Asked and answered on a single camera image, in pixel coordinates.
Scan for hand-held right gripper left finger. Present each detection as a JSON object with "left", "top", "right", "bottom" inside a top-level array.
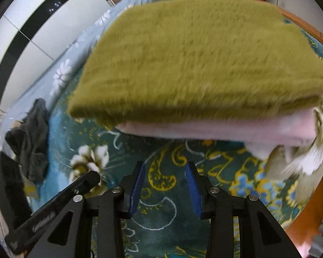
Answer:
[{"left": 27, "top": 161, "right": 146, "bottom": 258}]

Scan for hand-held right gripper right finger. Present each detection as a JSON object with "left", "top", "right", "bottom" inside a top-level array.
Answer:
[{"left": 184, "top": 162, "right": 302, "bottom": 258}]

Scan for olive green knitted sweater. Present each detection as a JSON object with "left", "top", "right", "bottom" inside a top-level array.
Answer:
[{"left": 67, "top": 0, "right": 323, "bottom": 128}]

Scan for white and black wardrobe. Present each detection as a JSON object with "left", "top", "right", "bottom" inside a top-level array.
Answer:
[{"left": 0, "top": 0, "right": 116, "bottom": 111}]

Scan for pink folded garment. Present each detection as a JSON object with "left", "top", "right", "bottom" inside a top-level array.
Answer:
[{"left": 116, "top": 107, "right": 319, "bottom": 159}]

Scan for dark grey pants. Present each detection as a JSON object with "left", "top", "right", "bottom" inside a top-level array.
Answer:
[{"left": 5, "top": 98, "right": 50, "bottom": 184}]

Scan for beige fuzzy sweater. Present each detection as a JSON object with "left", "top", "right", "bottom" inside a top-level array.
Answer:
[{"left": 23, "top": 179, "right": 42, "bottom": 200}]

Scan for teal floral blanket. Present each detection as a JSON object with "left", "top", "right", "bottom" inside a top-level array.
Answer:
[{"left": 27, "top": 11, "right": 323, "bottom": 258}]

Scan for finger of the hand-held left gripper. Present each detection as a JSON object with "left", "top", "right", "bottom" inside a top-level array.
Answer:
[{"left": 4, "top": 170, "right": 101, "bottom": 255}]

